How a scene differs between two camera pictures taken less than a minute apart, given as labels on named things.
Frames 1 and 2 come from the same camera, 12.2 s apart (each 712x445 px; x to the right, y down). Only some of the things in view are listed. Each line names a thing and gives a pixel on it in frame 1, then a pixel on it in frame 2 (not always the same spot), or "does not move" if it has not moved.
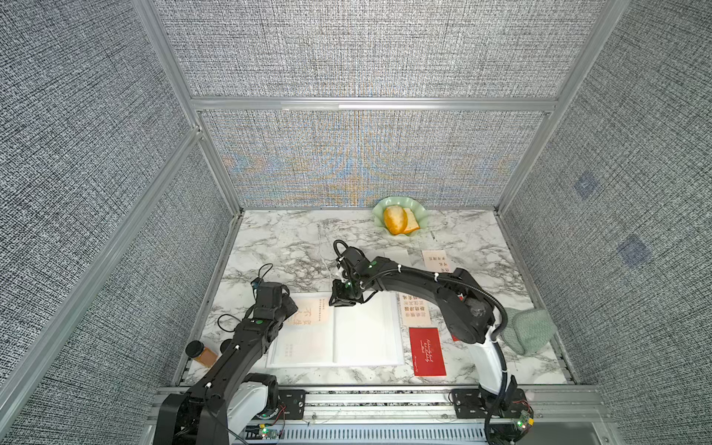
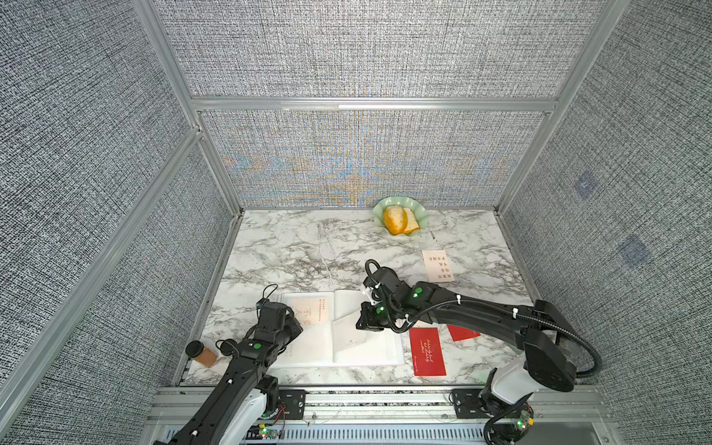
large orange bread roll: x=395 y=219 does not move
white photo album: x=324 y=335 does not move
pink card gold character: x=311 y=311 does not move
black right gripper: x=336 y=297 -> x=366 y=322
